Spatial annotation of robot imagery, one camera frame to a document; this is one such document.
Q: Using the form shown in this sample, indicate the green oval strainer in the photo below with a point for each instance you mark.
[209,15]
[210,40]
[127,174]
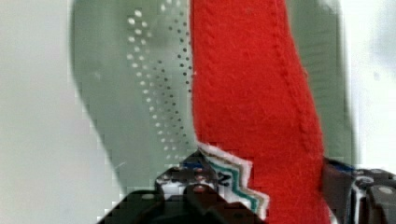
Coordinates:
[132,63]

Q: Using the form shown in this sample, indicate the red felt ketchup bottle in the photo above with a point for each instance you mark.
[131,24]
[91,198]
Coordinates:
[252,107]

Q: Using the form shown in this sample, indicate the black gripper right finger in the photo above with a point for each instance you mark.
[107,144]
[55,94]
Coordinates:
[359,196]

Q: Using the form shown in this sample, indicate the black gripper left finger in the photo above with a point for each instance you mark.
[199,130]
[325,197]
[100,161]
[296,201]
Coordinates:
[200,190]

